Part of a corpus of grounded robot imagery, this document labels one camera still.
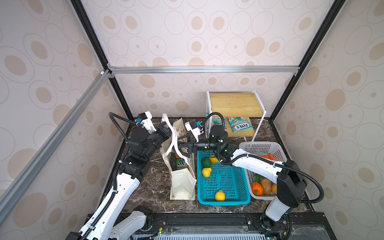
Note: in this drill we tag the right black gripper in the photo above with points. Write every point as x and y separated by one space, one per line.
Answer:
188 145

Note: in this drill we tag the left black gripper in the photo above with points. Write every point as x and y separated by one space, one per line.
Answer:
165 132

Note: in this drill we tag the floral cream grocery tote bag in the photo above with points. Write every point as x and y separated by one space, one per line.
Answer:
182 181

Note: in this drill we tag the green yellow snack bag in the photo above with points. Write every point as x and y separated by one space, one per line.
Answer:
177 164

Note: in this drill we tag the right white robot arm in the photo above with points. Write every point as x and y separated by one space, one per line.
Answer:
291 181

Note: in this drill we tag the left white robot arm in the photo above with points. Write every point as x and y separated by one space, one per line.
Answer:
131 169

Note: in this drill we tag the green red candy bag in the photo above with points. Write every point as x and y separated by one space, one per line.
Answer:
213 121

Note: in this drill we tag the green Fox's candy bag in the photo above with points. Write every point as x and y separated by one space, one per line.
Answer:
239 124

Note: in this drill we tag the green lime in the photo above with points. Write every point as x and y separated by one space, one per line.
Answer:
206 162

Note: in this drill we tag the yellow lemon top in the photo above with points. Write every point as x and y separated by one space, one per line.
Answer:
214 160

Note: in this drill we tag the yellow lemon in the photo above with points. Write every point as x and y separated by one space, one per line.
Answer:
220 196
214 160

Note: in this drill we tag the teal plastic basket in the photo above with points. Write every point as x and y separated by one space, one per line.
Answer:
231 180

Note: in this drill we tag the yellow lemon front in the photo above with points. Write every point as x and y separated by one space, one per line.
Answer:
220 196

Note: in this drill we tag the white plastic basket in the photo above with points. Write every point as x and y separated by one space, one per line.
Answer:
262 149

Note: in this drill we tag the white wooden two-tier shelf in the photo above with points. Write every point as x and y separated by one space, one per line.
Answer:
238 104

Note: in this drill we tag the orange bell pepper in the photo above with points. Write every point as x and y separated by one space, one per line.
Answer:
257 189

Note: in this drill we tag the orange carrot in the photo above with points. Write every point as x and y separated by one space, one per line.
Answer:
269 157

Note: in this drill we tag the brown potato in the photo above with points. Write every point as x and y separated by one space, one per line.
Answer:
267 187

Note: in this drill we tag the yellow pepper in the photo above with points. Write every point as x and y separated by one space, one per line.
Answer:
274 189

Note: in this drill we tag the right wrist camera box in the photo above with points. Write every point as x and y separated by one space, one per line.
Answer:
194 127

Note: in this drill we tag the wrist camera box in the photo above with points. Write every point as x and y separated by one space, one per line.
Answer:
194 127
147 120

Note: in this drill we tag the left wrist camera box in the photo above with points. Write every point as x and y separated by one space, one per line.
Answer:
147 120

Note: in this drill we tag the aluminium horizontal rail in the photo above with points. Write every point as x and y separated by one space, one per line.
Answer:
204 70

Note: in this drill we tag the black corner frame post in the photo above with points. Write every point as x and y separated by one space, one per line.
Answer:
98 49

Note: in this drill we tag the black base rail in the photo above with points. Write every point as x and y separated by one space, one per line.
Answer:
294 226

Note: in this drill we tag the aluminium diagonal rail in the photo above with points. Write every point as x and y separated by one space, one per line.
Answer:
23 181

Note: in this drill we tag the black right corner post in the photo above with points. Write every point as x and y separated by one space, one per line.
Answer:
313 47

